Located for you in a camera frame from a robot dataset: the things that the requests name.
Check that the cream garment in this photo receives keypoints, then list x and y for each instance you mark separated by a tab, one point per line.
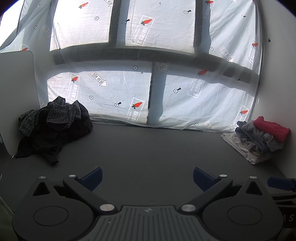
254	153

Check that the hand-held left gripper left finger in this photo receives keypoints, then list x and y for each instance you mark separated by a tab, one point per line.
92	179

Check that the red knit garment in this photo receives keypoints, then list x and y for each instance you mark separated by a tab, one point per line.
270	128

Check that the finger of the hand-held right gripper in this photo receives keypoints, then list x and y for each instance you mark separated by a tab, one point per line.
279	183

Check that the grey rounded board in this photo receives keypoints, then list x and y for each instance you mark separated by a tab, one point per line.
16	92

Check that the black garment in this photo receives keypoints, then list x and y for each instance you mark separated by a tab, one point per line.
69	139

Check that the blue jeans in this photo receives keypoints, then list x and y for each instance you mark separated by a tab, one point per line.
240	129

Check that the grey sweatshirt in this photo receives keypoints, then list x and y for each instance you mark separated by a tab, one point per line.
261	136

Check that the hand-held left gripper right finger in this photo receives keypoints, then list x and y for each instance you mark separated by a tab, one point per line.
201	179

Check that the blue plaid shirt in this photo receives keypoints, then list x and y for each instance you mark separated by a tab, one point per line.
57	113

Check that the white printed sheet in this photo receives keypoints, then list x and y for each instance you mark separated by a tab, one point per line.
111	92

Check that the navy knit garment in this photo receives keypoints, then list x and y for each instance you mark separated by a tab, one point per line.
39	149

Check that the white garment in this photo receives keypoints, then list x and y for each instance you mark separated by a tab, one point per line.
233	141

